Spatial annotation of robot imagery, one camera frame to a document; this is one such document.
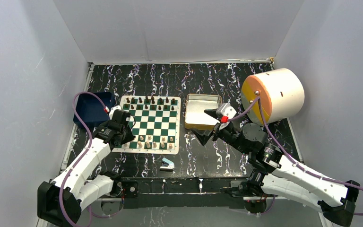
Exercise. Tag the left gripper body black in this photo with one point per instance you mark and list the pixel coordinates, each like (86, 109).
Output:
(128, 135)

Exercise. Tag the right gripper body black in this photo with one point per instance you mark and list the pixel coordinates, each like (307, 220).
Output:
(229, 135)

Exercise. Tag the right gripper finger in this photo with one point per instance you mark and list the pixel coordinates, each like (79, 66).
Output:
(213, 115)
(203, 136)

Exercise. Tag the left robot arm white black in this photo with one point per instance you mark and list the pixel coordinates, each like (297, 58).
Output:
(62, 200)

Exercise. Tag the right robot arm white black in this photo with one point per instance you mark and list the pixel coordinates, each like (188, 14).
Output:
(275, 174)

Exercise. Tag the green white chess board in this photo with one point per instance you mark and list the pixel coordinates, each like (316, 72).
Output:
(153, 125)

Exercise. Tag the gold rimmed metal tin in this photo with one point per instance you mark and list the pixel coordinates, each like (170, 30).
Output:
(196, 104)

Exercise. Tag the light wooden king piece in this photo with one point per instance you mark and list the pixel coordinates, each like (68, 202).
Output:
(148, 145)

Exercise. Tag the dark blue tray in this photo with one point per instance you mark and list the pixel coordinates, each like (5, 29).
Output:
(91, 110)

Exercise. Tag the light blue white stapler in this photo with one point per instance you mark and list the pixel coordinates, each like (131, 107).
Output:
(167, 165)

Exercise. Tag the white cylinder orange yellow face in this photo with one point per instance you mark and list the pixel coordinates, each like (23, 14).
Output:
(281, 93)

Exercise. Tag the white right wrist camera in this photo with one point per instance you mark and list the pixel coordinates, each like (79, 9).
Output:
(225, 112)

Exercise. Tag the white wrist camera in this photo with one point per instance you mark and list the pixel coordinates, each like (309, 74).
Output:
(225, 112)
(117, 107)

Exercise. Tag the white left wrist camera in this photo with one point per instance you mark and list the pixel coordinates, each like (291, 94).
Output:
(117, 107)

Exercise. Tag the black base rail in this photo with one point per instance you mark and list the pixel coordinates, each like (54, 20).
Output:
(181, 191)

